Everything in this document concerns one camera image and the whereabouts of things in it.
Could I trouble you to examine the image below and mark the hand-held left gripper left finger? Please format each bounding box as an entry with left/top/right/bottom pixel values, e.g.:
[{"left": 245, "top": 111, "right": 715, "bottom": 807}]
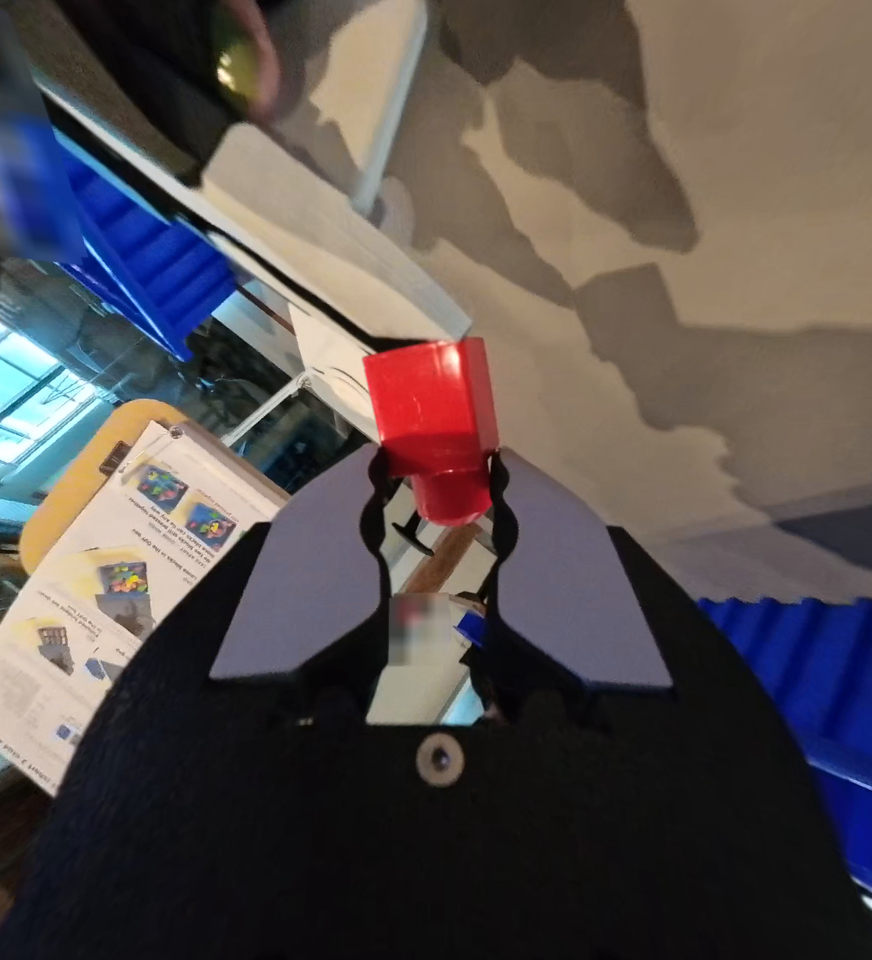
[{"left": 209, "top": 442, "right": 400, "bottom": 684}]

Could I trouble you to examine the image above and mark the rounded wooden display board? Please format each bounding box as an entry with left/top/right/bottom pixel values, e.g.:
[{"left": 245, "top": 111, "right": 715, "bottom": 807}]
[{"left": 19, "top": 397, "right": 295, "bottom": 575}]

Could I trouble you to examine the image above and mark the wooden support post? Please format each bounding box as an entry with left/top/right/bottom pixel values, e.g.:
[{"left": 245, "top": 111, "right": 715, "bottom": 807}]
[{"left": 398, "top": 525, "right": 497, "bottom": 601}]

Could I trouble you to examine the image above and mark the blue plastic bin with blocks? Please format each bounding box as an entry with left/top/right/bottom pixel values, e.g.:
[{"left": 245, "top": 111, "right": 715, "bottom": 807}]
[{"left": 698, "top": 596, "right": 872, "bottom": 920}]

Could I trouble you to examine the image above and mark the red mega block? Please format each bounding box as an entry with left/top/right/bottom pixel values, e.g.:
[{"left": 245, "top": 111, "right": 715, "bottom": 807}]
[{"left": 363, "top": 337, "right": 499, "bottom": 525}]

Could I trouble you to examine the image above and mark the person's right hand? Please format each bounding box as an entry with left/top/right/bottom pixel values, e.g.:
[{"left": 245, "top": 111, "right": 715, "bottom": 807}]
[{"left": 211, "top": 0, "right": 283, "bottom": 121}]

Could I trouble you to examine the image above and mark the white board stand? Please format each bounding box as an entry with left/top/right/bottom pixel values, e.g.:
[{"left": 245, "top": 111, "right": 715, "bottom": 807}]
[{"left": 222, "top": 296, "right": 415, "bottom": 447}]

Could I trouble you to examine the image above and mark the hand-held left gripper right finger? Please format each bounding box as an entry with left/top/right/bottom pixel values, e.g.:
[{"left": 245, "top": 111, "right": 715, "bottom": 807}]
[{"left": 483, "top": 447, "right": 676, "bottom": 691}]

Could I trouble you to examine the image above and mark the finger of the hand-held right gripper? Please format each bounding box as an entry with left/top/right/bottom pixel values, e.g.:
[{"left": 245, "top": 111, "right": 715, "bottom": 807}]
[
  {"left": 203, "top": 123, "right": 475, "bottom": 346},
  {"left": 34, "top": 78, "right": 377, "bottom": 354}
]

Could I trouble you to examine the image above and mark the large paned window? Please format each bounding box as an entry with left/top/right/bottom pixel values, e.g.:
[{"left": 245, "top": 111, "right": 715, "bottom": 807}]
[{"left": 0, "top": 330, "right": 107, "bottom": 526}]

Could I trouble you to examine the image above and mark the empty blue plastic bin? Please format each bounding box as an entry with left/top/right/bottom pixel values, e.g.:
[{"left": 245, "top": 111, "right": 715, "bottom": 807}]
[{"left": 49, "top": 123, "right": 238, "bottom": 363}]

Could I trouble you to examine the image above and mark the printed instruction sheet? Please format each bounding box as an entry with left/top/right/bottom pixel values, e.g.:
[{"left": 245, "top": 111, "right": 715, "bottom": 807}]
[{"left": 0, "top": 420, "right": 287, "bottom": 796}]

